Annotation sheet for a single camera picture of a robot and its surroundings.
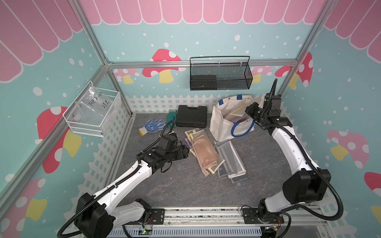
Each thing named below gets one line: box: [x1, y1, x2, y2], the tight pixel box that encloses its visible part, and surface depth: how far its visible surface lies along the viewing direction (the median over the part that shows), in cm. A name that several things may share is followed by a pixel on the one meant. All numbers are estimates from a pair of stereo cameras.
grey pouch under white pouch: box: [230, 172, 251, 186], surface depth 88 cm
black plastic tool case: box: [176, 105, 207, 129], surface depth 116 cm
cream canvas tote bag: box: [209, 94, 256, 142], surface depth 100 cm
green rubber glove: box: [166, 109, 178, 128], surface depth 118 cm
